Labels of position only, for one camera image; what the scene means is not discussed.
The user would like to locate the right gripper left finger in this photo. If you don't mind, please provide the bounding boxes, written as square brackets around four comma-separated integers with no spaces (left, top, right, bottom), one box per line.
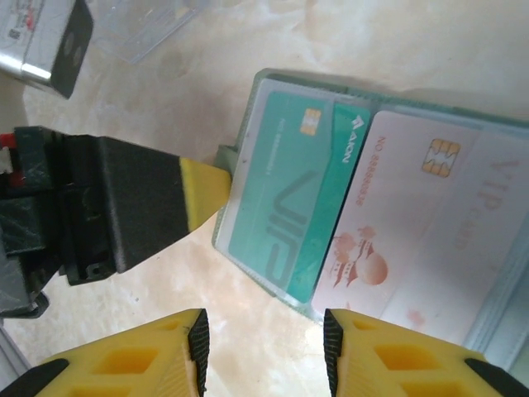
[14,308,210,397]

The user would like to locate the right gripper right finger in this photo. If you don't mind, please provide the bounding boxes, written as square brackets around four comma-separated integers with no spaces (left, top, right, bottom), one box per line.
[323,308,529,397]

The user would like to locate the green card holder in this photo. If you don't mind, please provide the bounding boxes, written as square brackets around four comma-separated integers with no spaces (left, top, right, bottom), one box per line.
[210,68,529,375]

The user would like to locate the white pink VIP card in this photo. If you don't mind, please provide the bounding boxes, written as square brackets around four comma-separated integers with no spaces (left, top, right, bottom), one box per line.
[310,109,529,332]

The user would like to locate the clear acrylic card stand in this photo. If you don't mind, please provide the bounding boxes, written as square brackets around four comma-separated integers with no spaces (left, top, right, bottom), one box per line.
[91,0,200,64]

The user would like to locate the teal VIP card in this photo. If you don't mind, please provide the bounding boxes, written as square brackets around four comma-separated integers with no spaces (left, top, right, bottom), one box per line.
[228,89,372,306]

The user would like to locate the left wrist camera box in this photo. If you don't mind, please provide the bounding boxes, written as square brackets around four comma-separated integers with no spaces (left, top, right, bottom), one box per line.
[0,0,95,100]

